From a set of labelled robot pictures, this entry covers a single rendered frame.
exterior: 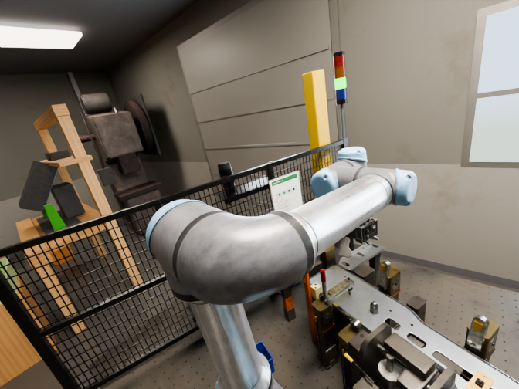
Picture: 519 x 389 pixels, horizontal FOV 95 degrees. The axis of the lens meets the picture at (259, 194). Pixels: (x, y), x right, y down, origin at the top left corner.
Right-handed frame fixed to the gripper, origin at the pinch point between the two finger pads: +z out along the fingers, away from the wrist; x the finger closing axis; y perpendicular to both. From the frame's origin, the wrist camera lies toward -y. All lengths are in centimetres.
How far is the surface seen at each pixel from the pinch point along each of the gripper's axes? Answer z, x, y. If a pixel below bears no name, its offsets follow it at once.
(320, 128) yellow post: -30, 58, -72
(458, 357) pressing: 35.5, 16.6, 25.5
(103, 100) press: -111, -62, -479
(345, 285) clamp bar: 28.2, 9.5, -13.3
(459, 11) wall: -87, 178, -53
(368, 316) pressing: 35.5, 8.6, -1.7
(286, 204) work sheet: 9, 21, -69
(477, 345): 34, 24, 27
